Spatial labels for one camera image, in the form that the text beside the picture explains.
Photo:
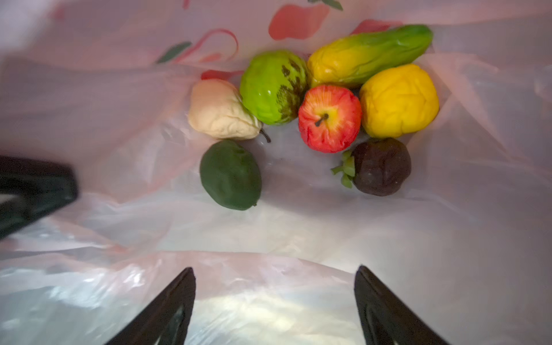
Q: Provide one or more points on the pink printed plastic bag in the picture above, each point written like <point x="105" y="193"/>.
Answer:
<point x="105" y="86"/>

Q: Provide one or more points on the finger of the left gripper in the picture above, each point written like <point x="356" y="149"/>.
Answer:
<point x="37" y="189"/>

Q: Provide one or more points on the beige fruit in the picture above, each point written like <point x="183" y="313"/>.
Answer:
<point x="217" y="110"/>

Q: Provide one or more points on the dark green avocado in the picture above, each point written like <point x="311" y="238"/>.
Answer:
<point x="230" y="175"/>

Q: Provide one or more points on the green speckled guava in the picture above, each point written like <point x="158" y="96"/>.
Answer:
<point x="273" y="86"/>

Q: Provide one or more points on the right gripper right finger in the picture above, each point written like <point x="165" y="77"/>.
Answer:
<point x="384" y="318"/>

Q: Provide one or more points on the red apple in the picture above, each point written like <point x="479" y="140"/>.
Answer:
<point x="329" y="118"/>

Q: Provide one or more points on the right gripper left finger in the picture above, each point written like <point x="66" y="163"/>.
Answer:
<point x="166" y="319"/>

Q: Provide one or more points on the yellow round fruit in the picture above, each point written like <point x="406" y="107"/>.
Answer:
<point x="398" y="101"/>

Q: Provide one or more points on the dark purple mangosteen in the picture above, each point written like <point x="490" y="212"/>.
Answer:
<point x="376" y="167"/>

